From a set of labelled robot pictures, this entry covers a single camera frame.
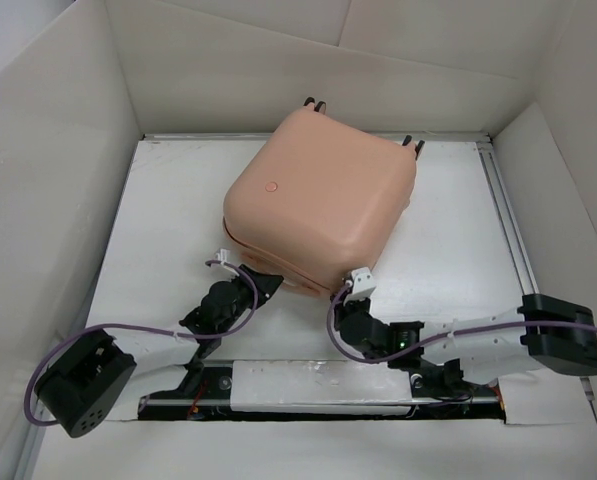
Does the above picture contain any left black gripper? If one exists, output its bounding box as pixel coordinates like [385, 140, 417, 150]
[216, 264, 281, 335]

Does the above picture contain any pink hard-shell suitcase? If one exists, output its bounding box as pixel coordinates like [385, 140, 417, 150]
[223, 97, 424, 296]

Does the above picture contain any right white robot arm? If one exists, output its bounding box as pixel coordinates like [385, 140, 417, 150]
[327, 293, 597, 396]

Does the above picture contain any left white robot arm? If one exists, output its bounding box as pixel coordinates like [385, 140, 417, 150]
[23, 259, 284, 438]

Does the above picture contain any white foam cover block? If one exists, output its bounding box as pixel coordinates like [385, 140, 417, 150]
[230, 360, 413, 415]

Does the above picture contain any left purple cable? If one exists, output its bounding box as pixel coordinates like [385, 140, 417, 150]
[23, 258, 259, 426]

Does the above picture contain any purple cable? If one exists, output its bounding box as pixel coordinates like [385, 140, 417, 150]
[23, 258, 259, 426]
[326, 279, 597, 365]

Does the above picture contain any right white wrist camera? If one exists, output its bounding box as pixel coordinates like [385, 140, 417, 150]
[345, 267, 377, 301]

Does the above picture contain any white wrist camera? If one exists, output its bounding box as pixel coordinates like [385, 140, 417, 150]
[345, 267, 377, 301]
[214, 248, 232, 270]

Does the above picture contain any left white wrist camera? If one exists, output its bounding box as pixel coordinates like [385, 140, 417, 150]
[214, 248, 232, 270]

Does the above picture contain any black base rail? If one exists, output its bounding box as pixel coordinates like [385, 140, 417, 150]
[137, 361, 506, 422]

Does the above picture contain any aluminium frame rail right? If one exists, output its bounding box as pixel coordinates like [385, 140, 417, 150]
[476, 134, 539, 294]

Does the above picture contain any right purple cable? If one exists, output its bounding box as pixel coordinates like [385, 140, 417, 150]
[326, 279, 597, 365]

